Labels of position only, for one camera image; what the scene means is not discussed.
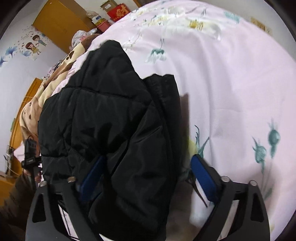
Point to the pink floral bedsheet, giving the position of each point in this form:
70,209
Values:
231,81

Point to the person's left forearm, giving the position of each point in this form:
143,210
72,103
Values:
13,208

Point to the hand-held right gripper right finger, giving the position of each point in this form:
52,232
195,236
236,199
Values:
203,178

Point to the person's left hand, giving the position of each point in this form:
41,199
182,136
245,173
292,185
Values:
36,178

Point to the red box with gold print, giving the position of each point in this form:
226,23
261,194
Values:
116,12

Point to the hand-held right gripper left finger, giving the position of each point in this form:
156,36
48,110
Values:
93,176

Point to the black puffer jacket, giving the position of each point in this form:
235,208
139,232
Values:
104,115

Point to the white plastic bag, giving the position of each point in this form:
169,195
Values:
77,38

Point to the cartoon wall poster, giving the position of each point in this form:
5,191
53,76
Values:
34,44

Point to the yellow wooden wardrobe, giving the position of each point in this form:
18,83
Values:
60,20

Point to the brown cardboard box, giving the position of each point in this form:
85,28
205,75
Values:
108,5

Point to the brown and beige blanket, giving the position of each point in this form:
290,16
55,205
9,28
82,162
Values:
32,111

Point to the small red box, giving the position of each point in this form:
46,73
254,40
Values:
103,26

